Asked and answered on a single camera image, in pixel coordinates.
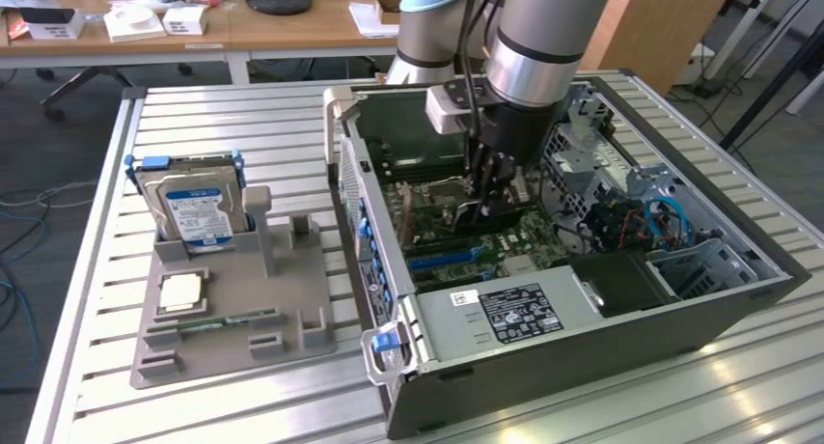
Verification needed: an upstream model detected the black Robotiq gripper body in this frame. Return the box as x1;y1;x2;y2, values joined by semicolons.
475;99;557;164

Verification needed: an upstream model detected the graphics card with metal bracket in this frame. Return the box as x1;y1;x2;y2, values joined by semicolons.
394;171;541;250

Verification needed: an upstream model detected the CPU socket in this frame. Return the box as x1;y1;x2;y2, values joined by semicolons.
422;179;470;208

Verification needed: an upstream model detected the silver metal disk bay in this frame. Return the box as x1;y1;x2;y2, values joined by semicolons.
539;96;643;216
643;238;766;304

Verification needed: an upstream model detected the green motherboard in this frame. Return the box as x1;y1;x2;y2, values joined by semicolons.
377;147;579;293

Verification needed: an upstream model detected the black PCIe expansion slot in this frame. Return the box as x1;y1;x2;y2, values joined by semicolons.
411;235;489;252

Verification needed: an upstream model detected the blue PCIe expansion slot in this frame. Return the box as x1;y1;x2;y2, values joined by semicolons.
406;246;486;266
409;256;489;277

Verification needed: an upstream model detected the grey power supply with label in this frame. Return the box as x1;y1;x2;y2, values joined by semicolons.
415;264;609;363

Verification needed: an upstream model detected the wooden cabinet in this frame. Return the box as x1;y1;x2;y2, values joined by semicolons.
577;0;739;86

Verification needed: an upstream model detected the white paper stack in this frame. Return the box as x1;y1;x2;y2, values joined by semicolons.
347;2;402;39

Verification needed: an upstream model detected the open dark grey PC case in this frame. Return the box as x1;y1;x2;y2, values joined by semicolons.
321;74;814;441

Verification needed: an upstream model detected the black stand pole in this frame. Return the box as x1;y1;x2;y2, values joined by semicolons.
721;31;824;151

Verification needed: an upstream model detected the grey plastic parts rack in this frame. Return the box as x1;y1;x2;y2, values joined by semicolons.
129;184;341;391

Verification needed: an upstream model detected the hard disk with blue caddy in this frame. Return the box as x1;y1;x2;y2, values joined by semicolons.
122;150;254;255

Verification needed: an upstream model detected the silver CPU chip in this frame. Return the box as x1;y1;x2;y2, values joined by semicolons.
158;275;203;315

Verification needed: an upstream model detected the small white box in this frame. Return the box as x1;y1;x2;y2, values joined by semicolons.
162;5;209;35

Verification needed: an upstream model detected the white box with round hole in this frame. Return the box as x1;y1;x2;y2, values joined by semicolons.
102;4;163;43

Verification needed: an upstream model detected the black office chair base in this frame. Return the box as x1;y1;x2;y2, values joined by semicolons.
38;65;137;123

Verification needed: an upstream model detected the wooden desk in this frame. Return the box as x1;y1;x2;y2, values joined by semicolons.
0;0;581;71

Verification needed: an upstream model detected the white labelled box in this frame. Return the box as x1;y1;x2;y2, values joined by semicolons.
29;19;86;40

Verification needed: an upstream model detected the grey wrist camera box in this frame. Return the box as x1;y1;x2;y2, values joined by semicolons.
425;79;495;136

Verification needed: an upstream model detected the black power wire bundle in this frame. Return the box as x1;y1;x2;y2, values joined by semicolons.
553;192;623;255

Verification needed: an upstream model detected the black camera cable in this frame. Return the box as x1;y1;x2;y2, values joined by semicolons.
458;0;514;141

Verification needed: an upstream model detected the red data wire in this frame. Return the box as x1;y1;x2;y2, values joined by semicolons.
617;207;647;251

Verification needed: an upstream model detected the blue data wire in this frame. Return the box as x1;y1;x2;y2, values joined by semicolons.
646;196;695;253

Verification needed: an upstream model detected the blue floor cable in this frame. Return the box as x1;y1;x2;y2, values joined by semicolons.
0;211;54;397

